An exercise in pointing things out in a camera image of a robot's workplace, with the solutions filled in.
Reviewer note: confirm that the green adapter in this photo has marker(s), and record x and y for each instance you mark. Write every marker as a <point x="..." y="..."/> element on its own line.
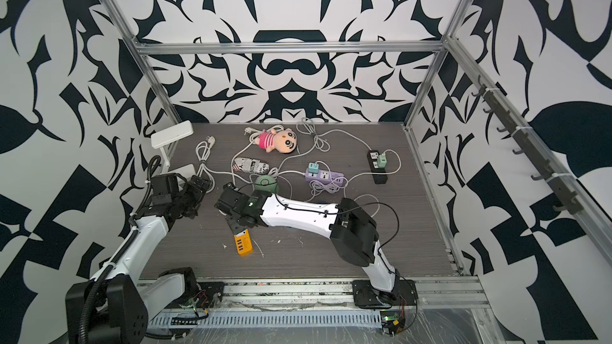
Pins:
<point x="382" y="161"/>

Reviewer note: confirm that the purple power strip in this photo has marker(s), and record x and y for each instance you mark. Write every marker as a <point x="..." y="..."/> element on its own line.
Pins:
<point x="325" y="177"/>

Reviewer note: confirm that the orange power strip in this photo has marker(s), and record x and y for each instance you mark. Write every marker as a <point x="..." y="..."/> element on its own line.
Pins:
<point x="243" y="243"/>

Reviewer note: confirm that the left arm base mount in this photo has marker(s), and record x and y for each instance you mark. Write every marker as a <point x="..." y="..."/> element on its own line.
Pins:
<point x="207" y="294"/>

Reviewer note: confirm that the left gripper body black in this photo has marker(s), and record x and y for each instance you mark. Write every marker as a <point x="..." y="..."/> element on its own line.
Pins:
<point x="191" y="197"/>

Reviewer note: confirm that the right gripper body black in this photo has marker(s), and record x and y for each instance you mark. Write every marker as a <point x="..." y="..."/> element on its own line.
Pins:
<point x="233" y="219"/>

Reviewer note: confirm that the wall hook rack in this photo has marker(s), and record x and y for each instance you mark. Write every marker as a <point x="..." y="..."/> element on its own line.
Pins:
<point x="531" y="146"/>

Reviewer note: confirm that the white desk lamp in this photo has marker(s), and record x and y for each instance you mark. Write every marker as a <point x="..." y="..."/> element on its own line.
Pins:
<point x="166" y="138"/>

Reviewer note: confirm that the teal USB charger adapter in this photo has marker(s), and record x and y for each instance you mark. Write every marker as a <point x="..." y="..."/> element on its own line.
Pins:
<point x="313" y="169"/>

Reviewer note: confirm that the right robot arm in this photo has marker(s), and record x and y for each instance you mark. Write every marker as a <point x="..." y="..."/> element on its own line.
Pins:
<point x="351" y="230"/>

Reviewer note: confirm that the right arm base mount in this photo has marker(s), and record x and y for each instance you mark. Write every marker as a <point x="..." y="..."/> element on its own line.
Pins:
<point x="366" y="297"/>

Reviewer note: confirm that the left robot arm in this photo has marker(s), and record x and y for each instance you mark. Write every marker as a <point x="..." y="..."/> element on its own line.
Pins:
<point x="109" y="307"/>

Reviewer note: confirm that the black power strip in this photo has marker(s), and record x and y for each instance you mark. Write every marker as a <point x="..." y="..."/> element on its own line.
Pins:
<point x="379" y="175"/>

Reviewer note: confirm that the plush doll pink shirt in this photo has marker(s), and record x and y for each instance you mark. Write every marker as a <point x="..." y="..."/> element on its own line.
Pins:
<point x="283" y="141"/>

